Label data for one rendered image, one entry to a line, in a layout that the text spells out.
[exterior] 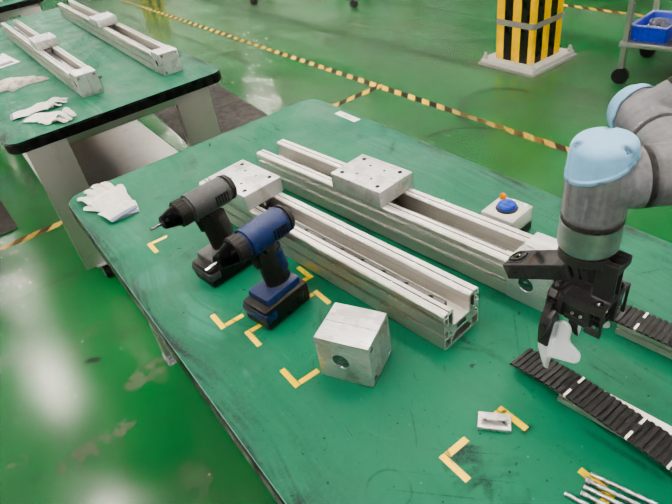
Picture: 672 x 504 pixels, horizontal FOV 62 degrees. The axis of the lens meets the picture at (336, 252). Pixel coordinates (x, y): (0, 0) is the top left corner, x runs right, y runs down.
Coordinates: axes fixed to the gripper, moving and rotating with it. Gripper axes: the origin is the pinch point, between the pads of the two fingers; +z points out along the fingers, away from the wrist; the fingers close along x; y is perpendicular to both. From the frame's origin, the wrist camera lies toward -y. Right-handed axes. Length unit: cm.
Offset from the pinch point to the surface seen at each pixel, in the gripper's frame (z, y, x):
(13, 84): 8, -274, -6
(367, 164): -3, -61, 20
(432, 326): 4.8, -20.1, -5.8
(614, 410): 6.2, 10.4, -1.1
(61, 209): 45, -210, -22
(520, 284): 5.4, -15.0, 13.5
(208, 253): 3, -70, -21
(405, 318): 6.8, -26.6, -5.9
